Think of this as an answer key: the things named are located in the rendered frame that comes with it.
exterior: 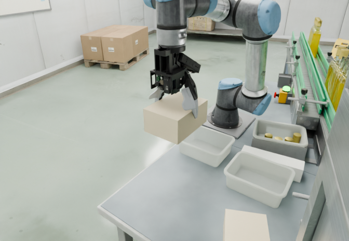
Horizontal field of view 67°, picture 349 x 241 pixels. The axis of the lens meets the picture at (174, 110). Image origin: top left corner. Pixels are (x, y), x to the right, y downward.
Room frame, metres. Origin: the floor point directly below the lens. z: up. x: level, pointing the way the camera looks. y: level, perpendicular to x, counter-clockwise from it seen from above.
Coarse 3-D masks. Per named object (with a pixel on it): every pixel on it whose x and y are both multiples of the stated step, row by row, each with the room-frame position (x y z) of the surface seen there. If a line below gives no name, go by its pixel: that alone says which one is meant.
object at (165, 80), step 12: (156, 48) 0.65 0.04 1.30; (168, 48) 0.64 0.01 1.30; (180, 48) 0.65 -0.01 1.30; (156, 60) 0.65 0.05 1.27; (168, 60) 0.64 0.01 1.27; (156, 72) 0.64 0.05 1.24; (168, 72) 0.64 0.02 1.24; (180, 72) 0.65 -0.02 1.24; (156, 84) 0.65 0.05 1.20; (168, 84) 0.62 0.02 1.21; (180, 84) 0.65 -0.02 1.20
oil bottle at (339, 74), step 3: (339, 72) 1.09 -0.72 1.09; (342, 72) 1.08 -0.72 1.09; (345, 72) 1.07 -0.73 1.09; (336, 75) 1.10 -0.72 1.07; (339, 75) 1.07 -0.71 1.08; (336, 78) 1.09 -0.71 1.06; (336, 81) 1.08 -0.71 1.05; (333, 84) 1.10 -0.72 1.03; (336, 84) 1.07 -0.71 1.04; (333, 87) 1.09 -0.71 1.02; (333, 90) 1.07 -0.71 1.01; (330, 93) 1.11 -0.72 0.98; (333, 93) 1.07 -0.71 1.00; (330, 96) 1.10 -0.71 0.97; (330, 99) 1.08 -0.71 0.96
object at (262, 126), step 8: (256, 120) 1.10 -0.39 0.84; (264, 120) 1.10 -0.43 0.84; (256, 128) 1.03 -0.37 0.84; (264, 128) 1.09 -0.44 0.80; (272, 128) 1.08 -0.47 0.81; (280, 128) 1.07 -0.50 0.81; (288, 128) 1.06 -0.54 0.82; (296, 128) 1.05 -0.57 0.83; (304, 128) 1.03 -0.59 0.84; (256, 136) 0.96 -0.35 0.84; (264, 136) 1.07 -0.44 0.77; (280, 136) 1.07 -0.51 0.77; (288, 136) 1.05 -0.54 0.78; (304, 136) 0.96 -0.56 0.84; (296, 144) 0.90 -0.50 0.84; (304, 144) 0.90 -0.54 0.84
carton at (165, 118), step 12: (168, 96) 0.75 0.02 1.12; (180, 96) 0.75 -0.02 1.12; (144, 108) 0.67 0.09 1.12; (156, 108) 0.67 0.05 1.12; (168, 108) 0.67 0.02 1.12; (180, 108) 0.67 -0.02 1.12; (204, 108) 0.71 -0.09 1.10; (144, 120) 0.66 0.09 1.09; (156, 120) 0.64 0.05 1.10; (168, 120) 0.61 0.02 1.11; (180, 120) 0.60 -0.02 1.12; (192, 120) 0.65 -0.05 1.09; (204, 120) 0.71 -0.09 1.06; (156, 132) 0.64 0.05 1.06; (168, 132) 0.61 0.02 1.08; (180, 132) 0.60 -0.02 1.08; (192, 132) 0.66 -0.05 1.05
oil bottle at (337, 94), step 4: (344, 76) 1.03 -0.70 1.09; (340, 80) 1.03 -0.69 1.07; (344, 80) 1.01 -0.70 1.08; (340, 84) 1.02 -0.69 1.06; (344, 84) 1.01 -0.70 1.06; (336, 88) 1.05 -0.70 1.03; (340, 88) 1.01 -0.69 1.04; (336, 92) 1.04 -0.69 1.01; (340, 92) 1.01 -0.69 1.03; (336, 96) 1.02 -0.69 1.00; (340, 96) 1.01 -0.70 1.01; (332, 100) 1.06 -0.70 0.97; (336, 100) 1.01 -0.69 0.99; (332, 104) 1.04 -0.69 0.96; (336, 104) 1.01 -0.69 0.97; (336, 108) 1.01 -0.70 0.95
